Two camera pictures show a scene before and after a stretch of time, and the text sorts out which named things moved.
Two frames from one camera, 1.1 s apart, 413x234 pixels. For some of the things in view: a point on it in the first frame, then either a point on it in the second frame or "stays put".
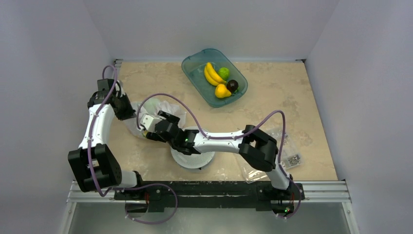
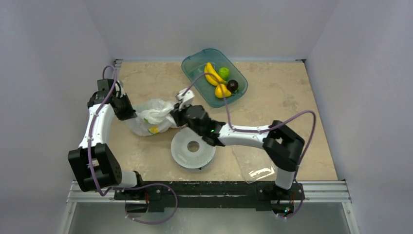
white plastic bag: (151, 107) stays put
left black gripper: (130, 112) stays put
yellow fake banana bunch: (212, 77) stays put
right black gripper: (162, 126) → (178, 116)
